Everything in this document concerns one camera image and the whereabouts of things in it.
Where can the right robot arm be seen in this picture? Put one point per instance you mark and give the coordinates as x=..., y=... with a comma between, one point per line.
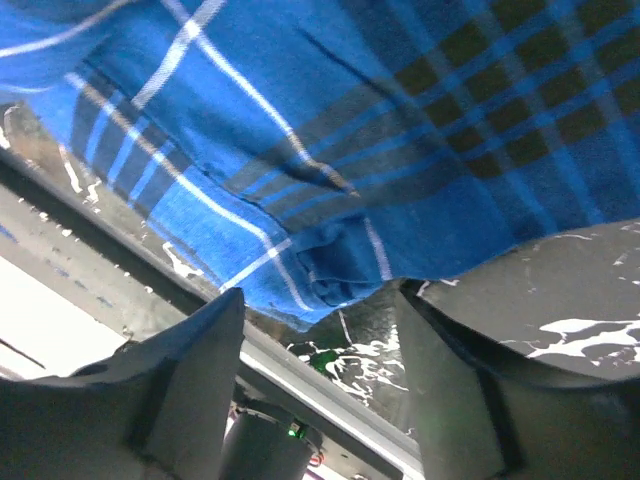
x=265, y=441

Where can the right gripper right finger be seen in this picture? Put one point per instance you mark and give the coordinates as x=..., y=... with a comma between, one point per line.
x=484, y=411

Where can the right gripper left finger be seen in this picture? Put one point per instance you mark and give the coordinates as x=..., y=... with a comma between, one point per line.
x=155, y=411

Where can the blue plaid shirt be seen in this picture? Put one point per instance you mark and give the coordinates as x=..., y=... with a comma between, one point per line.
x=308, y=152

